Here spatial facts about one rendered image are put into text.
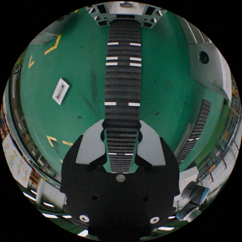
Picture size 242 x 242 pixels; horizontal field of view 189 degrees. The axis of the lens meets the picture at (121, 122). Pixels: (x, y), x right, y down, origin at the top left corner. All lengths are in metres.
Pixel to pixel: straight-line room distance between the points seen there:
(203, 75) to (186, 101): 0.08
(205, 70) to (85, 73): 0.22
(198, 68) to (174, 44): 0.07
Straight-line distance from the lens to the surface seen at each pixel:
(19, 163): 3.09
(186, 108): 0.21
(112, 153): 0.17
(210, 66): 0.17
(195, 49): 0.21
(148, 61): 0.15
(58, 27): 0.25
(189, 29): 0.25
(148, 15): 0.16
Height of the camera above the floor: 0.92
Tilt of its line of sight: 59 degrees down
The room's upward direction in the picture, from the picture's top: 178 degrees counter-clockwise
